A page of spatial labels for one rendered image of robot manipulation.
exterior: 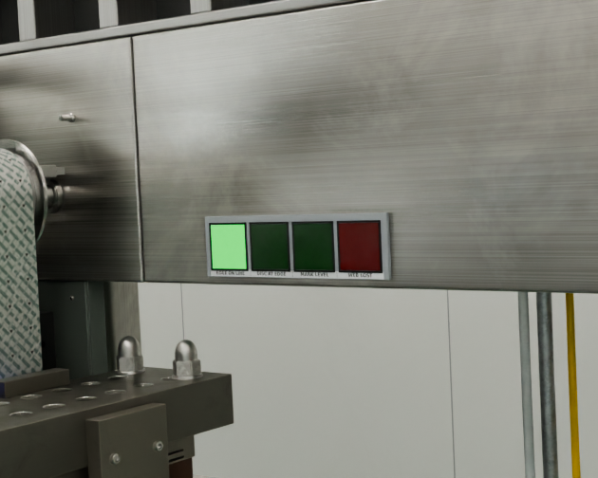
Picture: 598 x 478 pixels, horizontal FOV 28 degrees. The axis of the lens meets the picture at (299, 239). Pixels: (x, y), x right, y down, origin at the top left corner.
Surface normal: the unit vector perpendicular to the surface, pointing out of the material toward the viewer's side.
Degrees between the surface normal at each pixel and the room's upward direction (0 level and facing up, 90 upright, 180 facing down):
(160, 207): 90
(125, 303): 90
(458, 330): 90
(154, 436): 90
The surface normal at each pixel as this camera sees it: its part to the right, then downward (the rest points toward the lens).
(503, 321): -0.60, 0.07
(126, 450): 0.79, 0.00
